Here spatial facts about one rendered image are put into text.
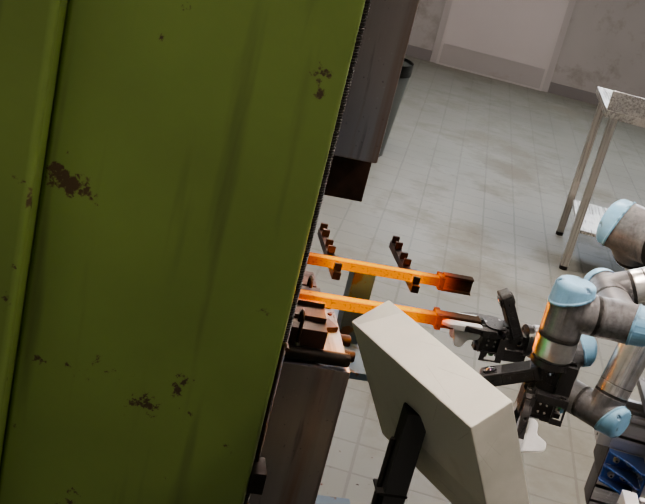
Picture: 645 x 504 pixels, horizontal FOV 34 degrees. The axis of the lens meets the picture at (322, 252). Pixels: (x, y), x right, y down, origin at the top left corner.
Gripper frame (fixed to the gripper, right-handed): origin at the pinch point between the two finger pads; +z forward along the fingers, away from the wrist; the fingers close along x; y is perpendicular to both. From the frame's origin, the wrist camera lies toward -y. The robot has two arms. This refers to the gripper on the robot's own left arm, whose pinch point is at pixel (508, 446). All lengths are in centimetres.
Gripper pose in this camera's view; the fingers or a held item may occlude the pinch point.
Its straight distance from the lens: 208.3
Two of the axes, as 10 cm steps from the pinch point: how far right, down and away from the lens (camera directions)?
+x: 1.6, -3.1, 9.4
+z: -2.3, 9.1, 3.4
